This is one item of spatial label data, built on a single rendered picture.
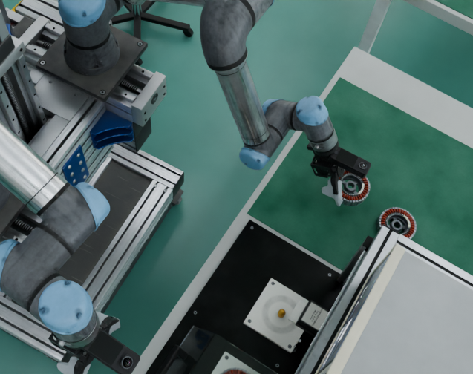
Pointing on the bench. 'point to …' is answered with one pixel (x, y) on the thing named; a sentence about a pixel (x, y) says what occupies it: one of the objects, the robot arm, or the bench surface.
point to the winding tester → (413, 324)
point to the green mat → (382, 185)
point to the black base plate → (238, 339)
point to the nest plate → (285, 297)
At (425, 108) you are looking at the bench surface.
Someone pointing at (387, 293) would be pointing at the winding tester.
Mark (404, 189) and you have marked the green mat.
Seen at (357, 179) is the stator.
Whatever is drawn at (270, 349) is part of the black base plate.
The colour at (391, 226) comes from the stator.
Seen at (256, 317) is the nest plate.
